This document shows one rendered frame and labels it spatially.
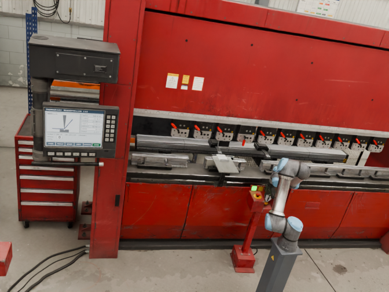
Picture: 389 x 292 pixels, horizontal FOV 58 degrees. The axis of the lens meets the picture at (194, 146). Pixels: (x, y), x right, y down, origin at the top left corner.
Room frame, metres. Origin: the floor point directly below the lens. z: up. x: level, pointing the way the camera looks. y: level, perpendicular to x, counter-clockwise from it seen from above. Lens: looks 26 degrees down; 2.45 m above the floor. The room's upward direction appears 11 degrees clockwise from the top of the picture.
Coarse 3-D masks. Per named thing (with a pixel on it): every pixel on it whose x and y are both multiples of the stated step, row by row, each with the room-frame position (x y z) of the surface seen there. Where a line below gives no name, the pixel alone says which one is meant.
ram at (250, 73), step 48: (144, 48) 2.62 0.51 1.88; (192, 48) 2.73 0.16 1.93; (240, 48) 2.84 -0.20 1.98; (288, 48) 2.95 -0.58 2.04; (336, 48) 3.07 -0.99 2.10; (144, 96) 2.64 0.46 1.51; (192, 96) 2.75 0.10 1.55; (240, 96) 2.86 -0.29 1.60; (288, 96) 2.99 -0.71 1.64; (336, 96) 3.12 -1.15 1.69; (384, 96) 3.26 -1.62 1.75
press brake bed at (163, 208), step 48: (144, 192) 2.56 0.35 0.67; (192, 192) 2.68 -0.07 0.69; (240, 192) 2.81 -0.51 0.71; (288, 192) 2.95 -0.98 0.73; (336, 192) 3.11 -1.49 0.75; (384, 192) 3.28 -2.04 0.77; (144, 240) 2.65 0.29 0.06; (192, 240) 2.79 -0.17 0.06; (240, 240) 2.93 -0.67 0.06; (336, 240) 3.27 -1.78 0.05
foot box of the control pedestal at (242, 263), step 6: (234, 246) 2.75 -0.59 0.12; (240, 246) 2.77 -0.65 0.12; (234, 252) 2.70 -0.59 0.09; (234, 258) 2.66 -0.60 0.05; (240, 258) 2.60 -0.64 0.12; (246, 258) 2.62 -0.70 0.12; (252, 258) 2.63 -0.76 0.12; (234, 264) 2.62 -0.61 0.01; (240, 264) 2.60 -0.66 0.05; (246, 264) 2.61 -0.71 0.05; (252, 264) 2.62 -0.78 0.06; (234, 270) 2.56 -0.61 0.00; (240, 270) 2.57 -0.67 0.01; (246, 270) 2.58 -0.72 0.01; (252, 270) 2.60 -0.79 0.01
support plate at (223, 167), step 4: (212, 156) 2.85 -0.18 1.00; (216, 156) 2.86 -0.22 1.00; (216, 164) 2.72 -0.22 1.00; (220, 164) 2.73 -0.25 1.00; (224, 164) 2.75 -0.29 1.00; (228, 164) 2.76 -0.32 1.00; (232, 164) 2.78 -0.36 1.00; (220, 168) 2.66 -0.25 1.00; (224, 168) 2.67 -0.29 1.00; (228, 168) 2.69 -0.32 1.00; (232, 168) 2.70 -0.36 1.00; (236, 168) 2.72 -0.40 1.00; (220, 172) 2.60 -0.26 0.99; (224, 172) 2.61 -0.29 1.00; (228, 172) 2.62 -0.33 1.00; (232, 172) 2.63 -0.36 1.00; (236, 172) 2.65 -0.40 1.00
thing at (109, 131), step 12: (60, 108) 1.94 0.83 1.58; (72, 108) 1.96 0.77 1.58; (84, 108) 1.98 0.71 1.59; (96, 108) 2.01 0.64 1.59; (108, 108) 2.04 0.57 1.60; (108, 120) 2.04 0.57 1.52; (108, 132) 2.04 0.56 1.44; (108, 144) 2.04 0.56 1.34; (48, 156) 1.91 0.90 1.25; (60, 156) 1.94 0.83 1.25; (72, 156) 1.96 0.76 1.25; (84, 156) 1.99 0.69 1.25; (96, 156) 2.02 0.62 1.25; (108, 156) 2.04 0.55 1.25
